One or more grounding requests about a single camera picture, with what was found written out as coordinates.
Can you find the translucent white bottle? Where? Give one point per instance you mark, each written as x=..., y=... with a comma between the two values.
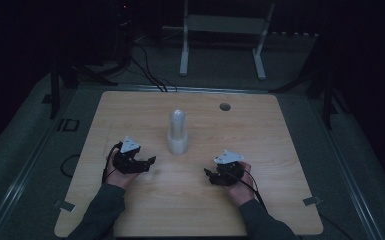
x=177, y=133

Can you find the black metal stand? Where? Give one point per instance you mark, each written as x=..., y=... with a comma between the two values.
x=56, y=93
x=328, y=100

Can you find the person's right hand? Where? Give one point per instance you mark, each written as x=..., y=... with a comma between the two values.
x=241, y=190

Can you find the white metal stand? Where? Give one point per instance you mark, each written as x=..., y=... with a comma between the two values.
x=221, y=25

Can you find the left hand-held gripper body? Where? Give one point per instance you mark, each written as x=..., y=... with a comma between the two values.
x=128, y=158

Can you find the dark equipment rack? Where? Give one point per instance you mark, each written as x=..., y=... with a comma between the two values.
x=124, y=30

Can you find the person's left hand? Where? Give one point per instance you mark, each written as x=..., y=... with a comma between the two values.
x=120, y=178

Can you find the black rectangular floor frame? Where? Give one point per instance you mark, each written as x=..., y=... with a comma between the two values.
x=69, y=120

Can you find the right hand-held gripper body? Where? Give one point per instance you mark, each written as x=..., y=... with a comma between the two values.
x=227, y=171

